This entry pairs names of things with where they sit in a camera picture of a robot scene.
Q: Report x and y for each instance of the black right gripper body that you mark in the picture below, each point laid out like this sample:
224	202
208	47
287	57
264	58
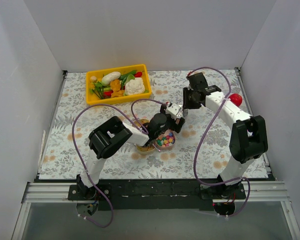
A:
188	99

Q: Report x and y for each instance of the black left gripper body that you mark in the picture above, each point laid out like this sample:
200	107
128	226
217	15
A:
178	122

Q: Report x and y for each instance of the silver jar lid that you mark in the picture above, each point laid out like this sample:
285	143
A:
185	113

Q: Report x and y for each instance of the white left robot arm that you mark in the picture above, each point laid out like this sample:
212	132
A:
109	137

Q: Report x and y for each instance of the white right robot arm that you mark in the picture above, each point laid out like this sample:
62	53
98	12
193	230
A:
248	140

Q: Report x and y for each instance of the pink oval candy box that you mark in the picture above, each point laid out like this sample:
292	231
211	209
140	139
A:
166	140

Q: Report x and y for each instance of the beige oval candy box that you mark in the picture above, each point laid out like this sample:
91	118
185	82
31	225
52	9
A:
142	148

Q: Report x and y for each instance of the red tomato toy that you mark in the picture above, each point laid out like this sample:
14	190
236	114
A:
236	99

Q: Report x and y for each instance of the white cauliflower toy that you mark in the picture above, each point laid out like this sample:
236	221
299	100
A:
134	87

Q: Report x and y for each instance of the floral table mat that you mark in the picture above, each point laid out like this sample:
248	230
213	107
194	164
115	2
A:
201	149

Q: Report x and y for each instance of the red chili pepper toy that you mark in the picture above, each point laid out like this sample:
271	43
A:
138	74

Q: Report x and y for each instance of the green chili pepper toy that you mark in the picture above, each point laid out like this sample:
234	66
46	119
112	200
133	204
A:
124	76

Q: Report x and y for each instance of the orange ginger root toy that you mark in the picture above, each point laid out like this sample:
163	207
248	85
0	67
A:
116	88

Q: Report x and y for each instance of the white radish toy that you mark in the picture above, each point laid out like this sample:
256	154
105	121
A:
107	79

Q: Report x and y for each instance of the green scallion toy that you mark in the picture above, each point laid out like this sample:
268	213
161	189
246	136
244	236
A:
96	88

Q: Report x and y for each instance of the yellow plastic bin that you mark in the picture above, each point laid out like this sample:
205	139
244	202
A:
92	98

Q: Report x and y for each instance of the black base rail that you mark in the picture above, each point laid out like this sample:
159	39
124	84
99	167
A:
142	194

